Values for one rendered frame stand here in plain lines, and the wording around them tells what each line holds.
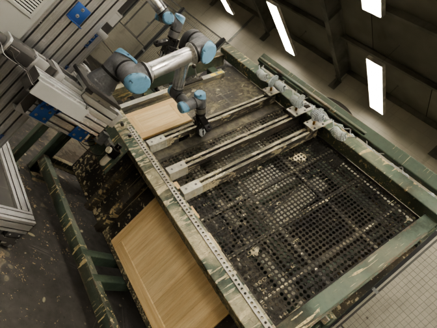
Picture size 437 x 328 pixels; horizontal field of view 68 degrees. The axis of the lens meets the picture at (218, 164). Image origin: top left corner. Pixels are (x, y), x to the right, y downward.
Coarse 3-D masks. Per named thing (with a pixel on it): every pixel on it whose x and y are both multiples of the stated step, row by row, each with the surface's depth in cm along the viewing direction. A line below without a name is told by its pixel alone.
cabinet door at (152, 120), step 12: (144, 108) 250; (156, 108) 251; (168, 108) 251; (132, 120) 240; (144, 120) 241; (156, 120) 241; (168, 120) 242; (180, 120) 241; (144, 132) 232; (156, 132) 232
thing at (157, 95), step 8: (216, 72) 282; (224, 72) 282; (208, 80) 277; (184, 88) 268; (144, 96) 257; (152, 96) 257; (160, 96) 260; (120, 104) 250; (128, 104) 250; (136, 104) 252; (144, 104) 257
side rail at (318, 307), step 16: (416, 224) 181; (432, 224) 181; (400, 240) 174; (416, 240) 174; (368, 256) 167; (384, 256) 167; (352, 272) 161; (368, 272) 161; (336, 288) 156; (352, 288) 156; (304, 304) 151; (320, 304) 151; (336, 304) 161; (288, 320) 146; (304, 320) 146
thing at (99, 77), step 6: (102, 66) 164; (90, 72) 165; (96, 72) 164; (102, 72) 163; (108, 72) 164; (90, 78) 163; (96, 78) 163; (102, 78) 164; (108, 78) 164; (114, 78) 166; (96, 84) 162; (102, 84) 163; (108, 84) 165; (114, 84) 168; (102, 90) 164; (108, 90) 166
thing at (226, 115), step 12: (264, 96) 255; (228, 108) 244; (240, 108) 244; (252, 108) 250; (216, 120) 236; (228, 120) 244; (168, 132) 225; (180, 132) 225; (192, 132) 230; (156, 144) 218; (168, 144) 224
